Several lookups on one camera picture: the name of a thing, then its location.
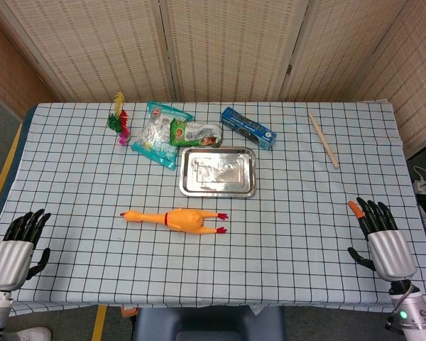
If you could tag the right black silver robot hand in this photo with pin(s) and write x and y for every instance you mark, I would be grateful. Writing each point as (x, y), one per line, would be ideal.
(392, 252)

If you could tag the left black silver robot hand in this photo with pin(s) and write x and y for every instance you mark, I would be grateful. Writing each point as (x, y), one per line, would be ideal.
(10, 259)

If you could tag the orange rubber chicken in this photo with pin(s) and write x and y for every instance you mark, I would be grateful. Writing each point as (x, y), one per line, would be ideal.
(184, 220)

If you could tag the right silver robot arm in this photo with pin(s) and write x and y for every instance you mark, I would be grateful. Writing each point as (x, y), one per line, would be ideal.
(415, 312)

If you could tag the stainless steel tray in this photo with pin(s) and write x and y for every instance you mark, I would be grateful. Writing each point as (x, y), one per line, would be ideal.
(218, 172)

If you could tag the white shoe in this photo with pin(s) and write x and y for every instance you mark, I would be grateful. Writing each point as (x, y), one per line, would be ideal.
(30, 334)

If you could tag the checked white tablecloth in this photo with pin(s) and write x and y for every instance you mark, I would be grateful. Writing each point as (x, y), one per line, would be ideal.
(291, 248)

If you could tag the wooden stick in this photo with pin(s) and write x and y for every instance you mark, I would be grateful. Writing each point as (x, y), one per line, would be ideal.
(324, 142)

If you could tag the colourful feather shuttlecock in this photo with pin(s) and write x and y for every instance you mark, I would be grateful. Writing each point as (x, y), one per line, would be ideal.
(122, 124)

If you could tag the teal snack bag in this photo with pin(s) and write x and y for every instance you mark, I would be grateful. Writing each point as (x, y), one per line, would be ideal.
(156, 142)

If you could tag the blue cardboard box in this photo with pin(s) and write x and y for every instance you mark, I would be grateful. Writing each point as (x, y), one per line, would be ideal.
(248, 128)

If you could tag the dark blue robot torso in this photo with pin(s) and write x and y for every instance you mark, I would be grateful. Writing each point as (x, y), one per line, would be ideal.
(209, 325)

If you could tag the green snack bag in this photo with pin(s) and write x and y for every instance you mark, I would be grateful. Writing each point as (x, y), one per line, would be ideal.
(184, 134)

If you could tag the beige woven folding screen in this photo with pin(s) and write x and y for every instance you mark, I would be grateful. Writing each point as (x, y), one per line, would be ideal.
(230, 46)

